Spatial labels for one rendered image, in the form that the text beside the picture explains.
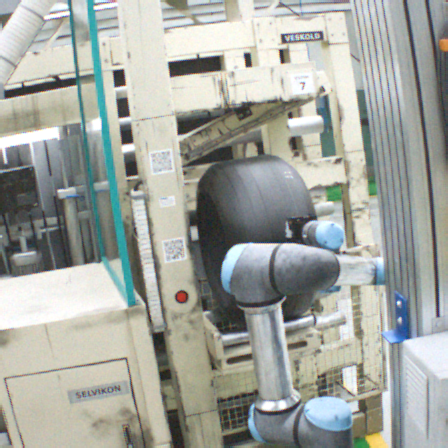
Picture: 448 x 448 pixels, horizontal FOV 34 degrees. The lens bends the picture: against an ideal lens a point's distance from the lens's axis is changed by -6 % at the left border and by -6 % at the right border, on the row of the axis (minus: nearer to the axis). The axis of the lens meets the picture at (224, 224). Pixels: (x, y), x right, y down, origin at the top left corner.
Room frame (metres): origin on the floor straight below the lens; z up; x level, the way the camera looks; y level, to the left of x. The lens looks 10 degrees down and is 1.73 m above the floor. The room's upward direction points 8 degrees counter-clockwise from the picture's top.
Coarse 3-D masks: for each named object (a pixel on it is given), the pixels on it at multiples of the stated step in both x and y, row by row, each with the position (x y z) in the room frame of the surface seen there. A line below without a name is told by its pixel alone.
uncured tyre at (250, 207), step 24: (216, 168) 2.54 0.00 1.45; (240, 168) 2.49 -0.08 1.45; (264, 168) 2.49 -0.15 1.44; (288, 168) 2.50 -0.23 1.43; (216, 192) 2.45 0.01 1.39; (240, 192) 2.39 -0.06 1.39; (264, 192) 2.39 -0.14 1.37; (288, 192) 2.40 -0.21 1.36; (216, 216) 2.85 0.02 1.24; (240, 216) 2.34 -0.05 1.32; (264, 216) 2.34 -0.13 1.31; (288, 216) 2.36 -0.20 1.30; (216, 240) 2.85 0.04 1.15; (240, 240) 2.32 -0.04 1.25; (264, 240) 2.32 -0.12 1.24; (216, 264) 2.81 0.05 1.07; (216, 288) 2.68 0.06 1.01; (240, 312) 2.40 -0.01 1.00; (288, 312) 2.42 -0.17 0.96
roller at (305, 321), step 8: (288, 320) 2.47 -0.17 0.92; (296, 320) 2.47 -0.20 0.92; (304, 320) 2.47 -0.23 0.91; (312, 320) 2.48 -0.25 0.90; (288, 328) 2.46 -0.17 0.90; (296, 328) 2.46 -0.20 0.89; (304, 328) 2.48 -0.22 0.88; (224, 336) 2.41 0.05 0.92; (232, 336) 2.41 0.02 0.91; (240, 336) 2.41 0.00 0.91; (248, 336) 2.42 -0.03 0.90; (224, 344) 2.40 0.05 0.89
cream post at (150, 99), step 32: (128, 0) 2.44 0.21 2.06; (128, 32) 2.44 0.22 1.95; (160, 32) 2.46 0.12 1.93; (128, 64) 2.45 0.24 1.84; (160, 64) 2.46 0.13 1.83; (128, 96) 2.53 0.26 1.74; (160, 96) 2.46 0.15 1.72; (160, 128) 2.45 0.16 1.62; (160, 192) 2.45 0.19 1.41; (160, 224) 2.44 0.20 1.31; (160, 256) 2.44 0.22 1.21; (192, 256) 2.46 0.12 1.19; (160, 288) 2.44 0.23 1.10; (192, 288) 2.46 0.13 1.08; (192, 320) 2.46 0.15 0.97; (192, 352) 2.45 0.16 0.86; (192, 384) 2.45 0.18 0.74; (192, 416) 2.44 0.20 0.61
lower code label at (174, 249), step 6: (162, 240) 2.44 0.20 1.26; (168, 240) 2.45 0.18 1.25; (174, 240) 2.45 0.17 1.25; (180, 240) 2.45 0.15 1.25; (162, 246) 2.44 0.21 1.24; (168, 246) 2.44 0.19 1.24; (174, 246) 2.45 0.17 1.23; (180, 246) 2.45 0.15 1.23; (168, 252) 2.44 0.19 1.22; (174, 252) 2.45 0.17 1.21; (180, 252) 2.45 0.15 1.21; (168, 258) 2.44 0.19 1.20; (174, 258) 2.45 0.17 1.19; (180, 258) 2.45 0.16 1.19; (186, 258) 2.46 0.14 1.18
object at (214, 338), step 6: (204, 318) 2.53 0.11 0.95; (210, 324) 2.46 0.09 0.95; (210, 330) 2.39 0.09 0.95; (216, 330) 2.38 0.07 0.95; (210, 336) 2.39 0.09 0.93; (216, 336) 2.36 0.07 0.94; (210, 342) 2.41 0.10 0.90; (216, 342) 2.36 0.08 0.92; (210, 348) 2.42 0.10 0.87; (216, 348) 2.36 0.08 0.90; (222, 348) 2.36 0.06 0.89; (216, 354) 2.36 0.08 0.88; (222, 354) 2.36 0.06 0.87
